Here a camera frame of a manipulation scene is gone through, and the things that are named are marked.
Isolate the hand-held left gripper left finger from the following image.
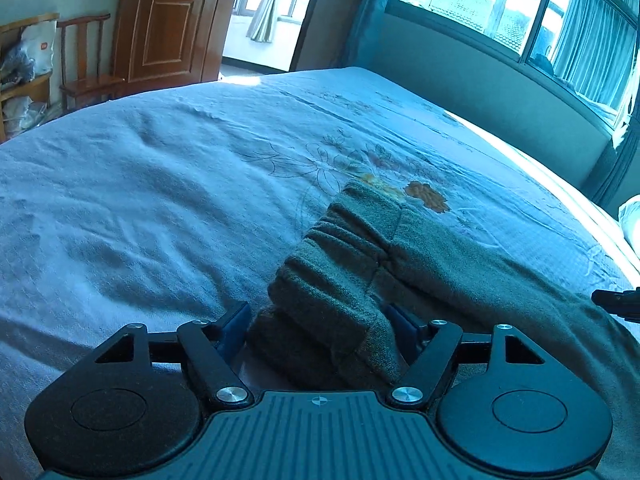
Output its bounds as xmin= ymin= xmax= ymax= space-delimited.
xmin=95 ymin=302 xmax=253 ymax=408

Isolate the teal curtain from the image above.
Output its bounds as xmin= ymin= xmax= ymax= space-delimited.
xmin=345 ymin=0 xmax=412 ymax=70
xmin=585 ymin=90 xmax=640 ymax=221

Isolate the white bag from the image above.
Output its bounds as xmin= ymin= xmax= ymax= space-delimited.
xmin=20 ymin=20 xmax=57 ymax=78

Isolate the bed with blue floral sheet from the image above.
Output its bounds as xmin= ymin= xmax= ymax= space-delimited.
xmin=0 ymin=66 xmax=640 ymax=480

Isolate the dark item on windowsill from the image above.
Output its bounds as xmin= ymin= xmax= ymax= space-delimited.
xmin=531 ymin=46 xmax=555 ymax=73

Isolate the white sheer curtain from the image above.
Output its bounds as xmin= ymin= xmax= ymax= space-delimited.
xmin=552 ymin=0 xmax=637 ymax=111

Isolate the dark plastic bag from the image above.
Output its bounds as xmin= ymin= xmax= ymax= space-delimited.
xmin=0 ymin=42 xmax=36 ymax=86

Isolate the clear plastic bag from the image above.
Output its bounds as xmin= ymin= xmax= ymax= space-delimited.
xmin=0 ymin=96 xmax=48 ymax=133

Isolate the pale tied curtain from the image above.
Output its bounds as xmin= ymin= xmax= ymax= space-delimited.
xmin=246 ymin=0 xmax=295 ymax=44

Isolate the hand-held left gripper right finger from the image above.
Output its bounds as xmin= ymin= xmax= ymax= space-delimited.
xmin=386 ymin=306 xmax=547 ymax=408

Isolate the wooden chair with bags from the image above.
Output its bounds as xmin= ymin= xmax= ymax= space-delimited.
xmin=0 ymin=12 xmax=62 ymax=143

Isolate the grey-green towel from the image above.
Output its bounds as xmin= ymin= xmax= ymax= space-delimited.
xmin=245 ymin=180 xmax=640 ymax=461

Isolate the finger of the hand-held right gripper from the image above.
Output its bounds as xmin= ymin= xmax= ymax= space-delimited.
xmin=591 ymin=287 xmax=640 ymax=322

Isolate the brown wooden door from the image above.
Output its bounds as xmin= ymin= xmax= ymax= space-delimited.
xmin=111 ymin=0 xmax=236 ymax=85

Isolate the white pillow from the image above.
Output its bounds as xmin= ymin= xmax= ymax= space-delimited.
xmin=618 ymin=199 xmax=640 ymax=261

